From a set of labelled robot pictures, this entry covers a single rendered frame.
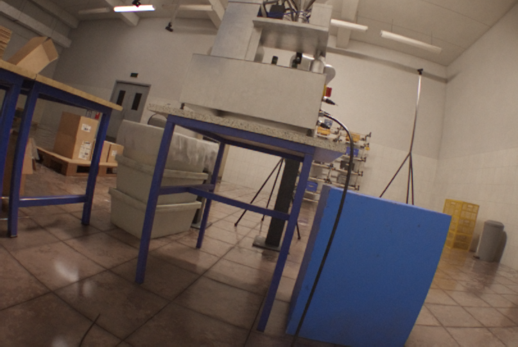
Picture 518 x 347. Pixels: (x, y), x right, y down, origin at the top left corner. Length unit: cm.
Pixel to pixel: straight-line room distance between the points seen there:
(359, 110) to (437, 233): 616
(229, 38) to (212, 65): 16
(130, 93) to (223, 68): 792
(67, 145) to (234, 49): 259
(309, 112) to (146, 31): 882
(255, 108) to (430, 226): 81
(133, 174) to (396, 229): 143
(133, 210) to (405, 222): 145
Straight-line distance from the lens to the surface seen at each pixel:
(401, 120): 734
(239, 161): 697
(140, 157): 171
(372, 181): 695
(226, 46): 124
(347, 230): 99
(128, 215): 177
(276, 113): 105
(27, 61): 210
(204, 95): 115
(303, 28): 116
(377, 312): 113
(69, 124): 347
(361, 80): 734
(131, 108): 883
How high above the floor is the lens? 62
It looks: 2 degrees up
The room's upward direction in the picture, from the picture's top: 14 degrees clockwise
